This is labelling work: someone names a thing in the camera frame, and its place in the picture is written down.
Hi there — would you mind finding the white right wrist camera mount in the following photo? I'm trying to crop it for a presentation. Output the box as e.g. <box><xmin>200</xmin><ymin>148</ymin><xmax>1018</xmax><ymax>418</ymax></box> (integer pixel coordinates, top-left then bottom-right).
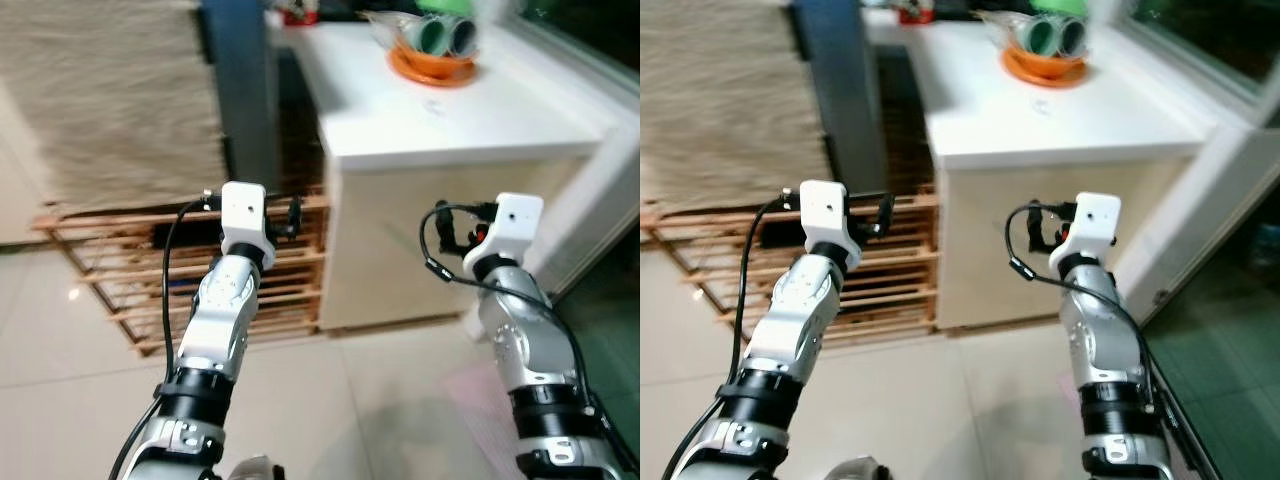
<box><xmin>463</xmin><ymin>193</ymin><xmax>544</xmax><ymax>281</ymax></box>
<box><xmin>1048</xmin><ymin>192</ymin><xmax>1123</xmax><ymax>279</ymax></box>

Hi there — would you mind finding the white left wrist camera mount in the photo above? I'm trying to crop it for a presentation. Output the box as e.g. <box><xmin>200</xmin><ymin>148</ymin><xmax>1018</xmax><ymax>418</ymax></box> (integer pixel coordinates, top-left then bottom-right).
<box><xmin>220</xmin><ymin>182</ymin><xmax>276</xmax><ymax>271</ymax></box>
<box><xmin>800</xmin><ymin>180</ymin><xmax>863</xmax><ymax>269</ymax></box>

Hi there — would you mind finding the dark grey upright panel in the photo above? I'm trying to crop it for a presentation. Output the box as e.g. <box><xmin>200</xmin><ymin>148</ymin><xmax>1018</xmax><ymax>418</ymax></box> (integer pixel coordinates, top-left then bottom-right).
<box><xmin>790</xmin><ymin>0</ymin><xmax>889</xmax><ymax>196</ymax></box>
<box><xmin>200</xmin><ymin>0</ymin><xmax>283</xmax><ymax>191</ymax></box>

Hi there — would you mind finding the orange bowl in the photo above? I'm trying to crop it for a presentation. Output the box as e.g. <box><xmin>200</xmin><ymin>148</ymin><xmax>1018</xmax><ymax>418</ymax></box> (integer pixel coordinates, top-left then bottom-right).
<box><xmin>1000</xmin><ymin>45</ymin><xmax>1089</xmax><ymax>89</ymax></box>
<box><xmin>388</xmin><ymin>45</ymin><xmax>479</xmax><ymax>89</ymax></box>

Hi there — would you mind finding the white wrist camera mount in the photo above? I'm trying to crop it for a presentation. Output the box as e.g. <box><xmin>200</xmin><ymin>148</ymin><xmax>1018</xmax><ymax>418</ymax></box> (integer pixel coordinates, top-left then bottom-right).
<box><xmin>463</xmin><ymin>193</ymin><xmax>544</xmax><ymax>281</ymax></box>
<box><xmin>220</xmin><ymin>182</ymin><xmax>276</xmax><ymax>271</ymax></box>
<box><xmin>800</xmin><ymin>180</ymin><xmax>863</xmax><ymax>269</ymax></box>
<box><xmin>1048</xmin><ymin>192</ymin><xmax>1123</xmax><ymax>279</ymax></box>

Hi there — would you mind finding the clear plastic bag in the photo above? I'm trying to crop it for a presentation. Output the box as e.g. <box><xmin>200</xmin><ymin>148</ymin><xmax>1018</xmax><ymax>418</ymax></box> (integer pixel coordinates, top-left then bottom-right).
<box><xmin>365</xmin><ymin>10</ymin><xmax>421</xmax><ymax>51</ymax></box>
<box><xmin>975</xmin><ymin>8</ymin><xmax>1031</xmax><ymax>51</ymax></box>

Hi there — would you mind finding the green can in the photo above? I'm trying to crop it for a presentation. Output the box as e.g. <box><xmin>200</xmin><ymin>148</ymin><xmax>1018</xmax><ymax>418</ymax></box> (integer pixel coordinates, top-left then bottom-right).
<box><xmin>1055</xmin><ymin>20</ymin><xmax>1089</xmax><ymax>58</ymax></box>
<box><xmin>447</xmin><ymin>20</ymin><xmax>481</xmax><ymax>58</ymax></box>
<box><xmin>1020</xmin><ymin>18</ymin><xmax>1056</xmax><ymax>56</ymax></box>
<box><xmin>415</xmin><ymin>18</ymin><xmax>451</xmax><ymax>56</ymax></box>

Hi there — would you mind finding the pink floor mat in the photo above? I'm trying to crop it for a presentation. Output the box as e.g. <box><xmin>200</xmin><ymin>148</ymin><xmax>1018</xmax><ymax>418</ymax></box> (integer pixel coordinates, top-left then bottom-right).
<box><xmin>445</xmin><ymin>365</ymin><xmax>521</xmax><ymax>461</ymax></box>
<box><xmin>1052</xmin><ymin>372</ymin><xmax>1089</xmax><ymax>431</ymax></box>

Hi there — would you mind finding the beige woven cloth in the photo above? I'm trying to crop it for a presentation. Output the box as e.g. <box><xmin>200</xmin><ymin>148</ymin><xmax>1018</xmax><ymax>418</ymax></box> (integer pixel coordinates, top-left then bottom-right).
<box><xmin>640</xmin><ymin>0</ymin><xmax>836</xmax><ymax>216</ymax></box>
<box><xmin>0</xmin><ymin>0</ymin><xmax>226</xmax><ymax>216</ymax></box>

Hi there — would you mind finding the white framed glass door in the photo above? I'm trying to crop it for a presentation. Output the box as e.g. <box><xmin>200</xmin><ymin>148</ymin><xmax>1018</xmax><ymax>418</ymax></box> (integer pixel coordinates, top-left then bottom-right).
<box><xmin>497</xmin><ymin>0</ymin><xmax>641</xmax><ymax>306</ymax></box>
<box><xmin>1110</xmin><ymin>0</ymin><xmax>1280</xmax><ymax>301</ymax></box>

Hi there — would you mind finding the wooden slatted rack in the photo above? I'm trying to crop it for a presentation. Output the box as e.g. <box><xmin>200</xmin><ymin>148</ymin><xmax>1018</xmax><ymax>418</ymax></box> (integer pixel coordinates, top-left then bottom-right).
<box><xmin>640</xmin><ymin>190</ymin><xmax>941</xmax><ymax>351</ymax></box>
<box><xmin>35</xmin><ymin>190</ymin><xmax>329</xmax><ymax>353</ymax></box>

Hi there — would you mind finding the white low cabinet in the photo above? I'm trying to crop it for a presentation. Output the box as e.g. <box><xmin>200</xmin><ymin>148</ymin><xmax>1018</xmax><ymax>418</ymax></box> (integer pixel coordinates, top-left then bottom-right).
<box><xmin>865</xmin><ymin>15</ymin><xmax>1280</xmax><ymax>331</ymax></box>
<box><xmin>265</xmin><ymin>15</ymin><xmax>641</xmax><ymax>331</ymax></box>

